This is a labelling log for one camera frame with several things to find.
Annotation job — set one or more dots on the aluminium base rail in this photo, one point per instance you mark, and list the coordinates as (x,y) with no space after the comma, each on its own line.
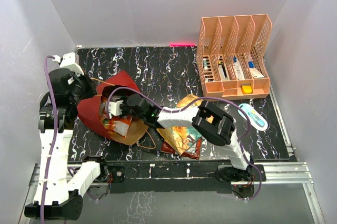
(196,175)

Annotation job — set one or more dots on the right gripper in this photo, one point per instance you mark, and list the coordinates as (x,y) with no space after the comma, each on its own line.
(123,105)

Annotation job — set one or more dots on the gold snack bag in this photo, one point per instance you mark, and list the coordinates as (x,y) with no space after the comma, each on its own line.
(180,138)

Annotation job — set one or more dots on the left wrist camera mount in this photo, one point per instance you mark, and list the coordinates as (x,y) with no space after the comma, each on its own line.
(69,61)

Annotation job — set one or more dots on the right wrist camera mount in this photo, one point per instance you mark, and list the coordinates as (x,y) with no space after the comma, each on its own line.
(113,107)

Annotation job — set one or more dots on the orange Fox's fruits bag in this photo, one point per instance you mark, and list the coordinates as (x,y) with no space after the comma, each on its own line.
(115,125)

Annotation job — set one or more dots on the white blue oval package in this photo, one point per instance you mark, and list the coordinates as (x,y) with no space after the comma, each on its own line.
(256,120)

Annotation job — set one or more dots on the red paper bag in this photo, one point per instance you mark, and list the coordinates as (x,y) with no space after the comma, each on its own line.
(88,109)

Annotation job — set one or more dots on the pink tape strip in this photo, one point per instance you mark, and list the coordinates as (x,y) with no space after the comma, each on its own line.
(181,45)

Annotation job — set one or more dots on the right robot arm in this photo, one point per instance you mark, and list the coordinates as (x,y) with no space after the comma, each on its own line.
(214,124)

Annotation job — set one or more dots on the pink desk organizer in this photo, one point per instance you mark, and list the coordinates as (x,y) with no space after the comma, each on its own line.
(230,53)

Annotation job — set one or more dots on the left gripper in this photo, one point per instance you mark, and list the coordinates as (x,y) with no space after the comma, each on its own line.
(91,84)

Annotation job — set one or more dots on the yellow item in organizer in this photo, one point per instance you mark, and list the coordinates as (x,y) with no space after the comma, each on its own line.
(246,89)

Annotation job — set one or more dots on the red Doritos bag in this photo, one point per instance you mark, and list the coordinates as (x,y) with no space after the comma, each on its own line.
(193,152)

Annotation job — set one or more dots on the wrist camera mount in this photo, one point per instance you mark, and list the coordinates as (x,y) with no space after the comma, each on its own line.
(113,107)
(69,61)

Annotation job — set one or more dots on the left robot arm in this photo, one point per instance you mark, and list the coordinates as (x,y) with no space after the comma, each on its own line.
(58,140)

